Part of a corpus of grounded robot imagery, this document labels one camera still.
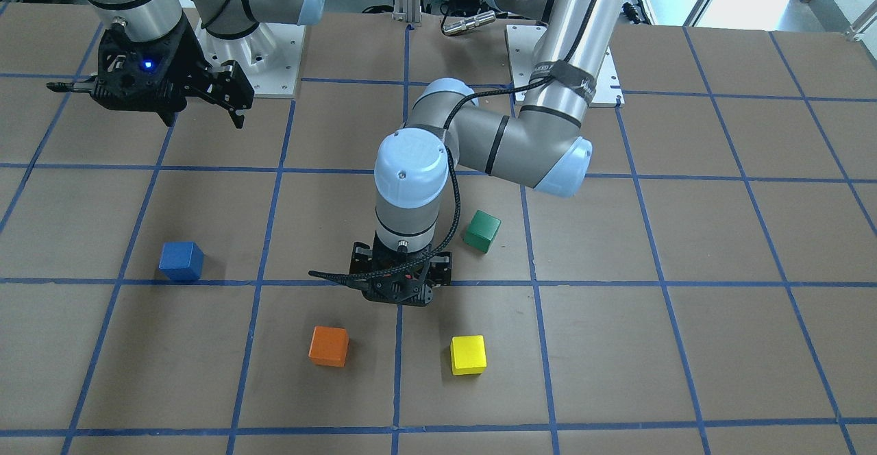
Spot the yellow wooden block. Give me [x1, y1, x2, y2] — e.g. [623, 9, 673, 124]
[450, 334, 488, 375]

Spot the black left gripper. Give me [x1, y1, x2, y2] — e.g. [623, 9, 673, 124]
[349, 236, 452, 306]

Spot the orange wooden block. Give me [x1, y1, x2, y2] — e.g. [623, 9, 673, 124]
[308, 325, 349, 368]

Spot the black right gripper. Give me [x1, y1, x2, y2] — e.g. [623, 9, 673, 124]
[90, 20, 254, 128]

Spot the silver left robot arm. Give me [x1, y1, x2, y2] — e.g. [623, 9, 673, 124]
[325, 0, 623, 306]

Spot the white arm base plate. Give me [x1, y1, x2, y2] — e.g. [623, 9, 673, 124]
[195, 23, 309, 99]
[506, 25, 626, 108]

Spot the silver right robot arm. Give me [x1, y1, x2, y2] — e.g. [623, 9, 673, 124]
[47, 0, 325, 128]

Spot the blue wooden block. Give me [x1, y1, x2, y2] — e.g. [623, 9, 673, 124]
[158, 241, 205, 282]

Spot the green wooden block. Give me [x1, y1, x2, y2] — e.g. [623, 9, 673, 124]
[463, 210, 502, 254]

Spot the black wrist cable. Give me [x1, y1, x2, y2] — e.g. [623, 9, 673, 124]
[308, 0, 628, 284]

